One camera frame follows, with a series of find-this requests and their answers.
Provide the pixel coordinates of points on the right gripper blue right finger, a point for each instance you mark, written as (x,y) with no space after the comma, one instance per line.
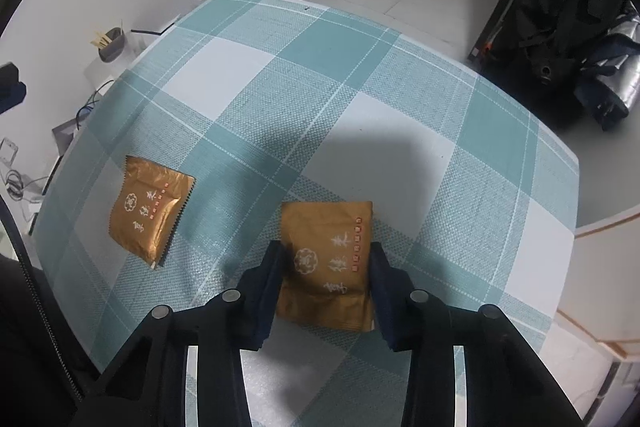
(390,288)

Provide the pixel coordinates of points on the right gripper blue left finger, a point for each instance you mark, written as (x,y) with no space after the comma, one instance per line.
(260,290)

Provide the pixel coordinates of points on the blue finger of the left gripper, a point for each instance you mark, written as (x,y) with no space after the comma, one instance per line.
(12,90)

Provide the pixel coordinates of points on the gold tea packet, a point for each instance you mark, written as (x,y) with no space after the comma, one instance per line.
(326,283)
(148,207)

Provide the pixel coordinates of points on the grey pen holder cup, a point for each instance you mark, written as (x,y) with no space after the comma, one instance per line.
(110,44)

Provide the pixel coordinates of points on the teal checked tablecloth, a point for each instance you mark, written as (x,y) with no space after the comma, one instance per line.
(273,101)

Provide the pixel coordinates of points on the white cabinet with gold trim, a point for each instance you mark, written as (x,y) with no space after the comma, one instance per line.
(592,348)

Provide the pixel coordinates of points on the black hanging jacket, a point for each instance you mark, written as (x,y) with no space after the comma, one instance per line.
(538,51)

